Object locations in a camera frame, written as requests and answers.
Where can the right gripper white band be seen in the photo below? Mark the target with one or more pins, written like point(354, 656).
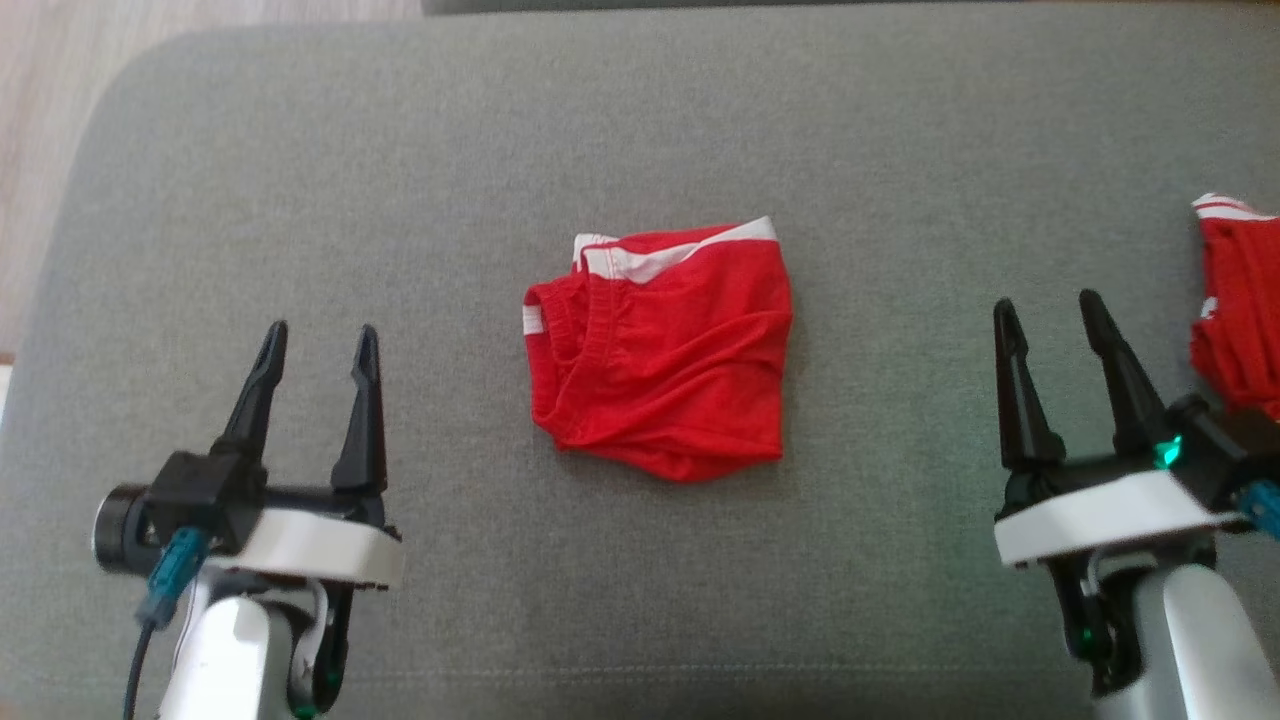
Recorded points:
point(1110, 520)

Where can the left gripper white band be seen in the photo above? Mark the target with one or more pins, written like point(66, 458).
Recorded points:
point(320, 545)

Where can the red shirt with white sleeves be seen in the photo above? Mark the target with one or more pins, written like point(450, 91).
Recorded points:
point(1245, 310)

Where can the red shorts with white stripes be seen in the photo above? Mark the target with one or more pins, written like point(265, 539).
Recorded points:
point(680, 360)

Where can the grey fabric sofa seat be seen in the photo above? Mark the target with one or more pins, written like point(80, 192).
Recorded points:
point(640, 120)

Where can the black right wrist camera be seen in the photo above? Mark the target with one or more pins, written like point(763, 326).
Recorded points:
point(1225, 445)

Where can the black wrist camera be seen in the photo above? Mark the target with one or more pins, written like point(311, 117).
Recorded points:
point(1225, 445)
point(170, 505)

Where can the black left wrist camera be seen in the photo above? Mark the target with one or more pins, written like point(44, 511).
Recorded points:
point(170, 505)

